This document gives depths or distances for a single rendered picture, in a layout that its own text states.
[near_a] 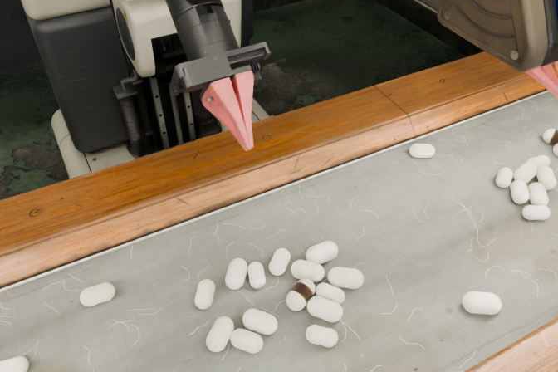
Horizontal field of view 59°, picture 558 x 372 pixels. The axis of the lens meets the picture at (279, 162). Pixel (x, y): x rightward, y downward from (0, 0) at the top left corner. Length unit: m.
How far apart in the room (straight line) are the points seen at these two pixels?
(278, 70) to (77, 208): 1.75
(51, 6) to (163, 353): 0.89
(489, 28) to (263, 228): 0.36
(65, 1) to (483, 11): 1.03
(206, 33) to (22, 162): 1.54
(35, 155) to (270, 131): 1.43
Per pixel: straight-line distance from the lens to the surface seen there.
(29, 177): 1.94
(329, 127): 0.71
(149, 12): 0.97
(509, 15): 0.33
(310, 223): 0.61
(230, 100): 0.51
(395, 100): 0.78
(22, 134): 2.15
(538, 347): 0.54
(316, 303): 0.52
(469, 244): 0.63
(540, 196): 0.69
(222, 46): 0.53
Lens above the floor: 1.20
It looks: 42 degrees down
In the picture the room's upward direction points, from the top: straight up
